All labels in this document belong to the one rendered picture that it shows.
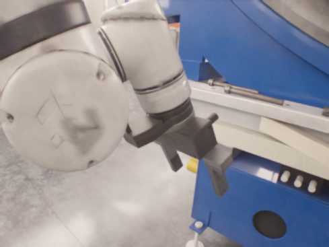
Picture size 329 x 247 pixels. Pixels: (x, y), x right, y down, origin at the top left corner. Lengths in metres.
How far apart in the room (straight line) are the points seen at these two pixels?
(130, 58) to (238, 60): 0.75
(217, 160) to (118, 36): 0.23
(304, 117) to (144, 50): 0.58
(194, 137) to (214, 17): 0.79
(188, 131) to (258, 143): 0.53
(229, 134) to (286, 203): 0.35
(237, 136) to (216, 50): 0.41
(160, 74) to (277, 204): 0.78
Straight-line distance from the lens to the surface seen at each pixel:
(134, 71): 0.31
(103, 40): 0.30
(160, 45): 0.31
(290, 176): 0.93
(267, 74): 0.97
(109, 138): 0.16
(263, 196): 0.98
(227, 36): 1.03
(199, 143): 0.35
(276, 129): 0.81
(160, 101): 0.33
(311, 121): 0.77
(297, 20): 0.92
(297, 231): 1.03
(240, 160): 1.03
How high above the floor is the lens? 1.04
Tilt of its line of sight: 21 degrees down
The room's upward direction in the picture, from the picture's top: 3 degrees clockwise
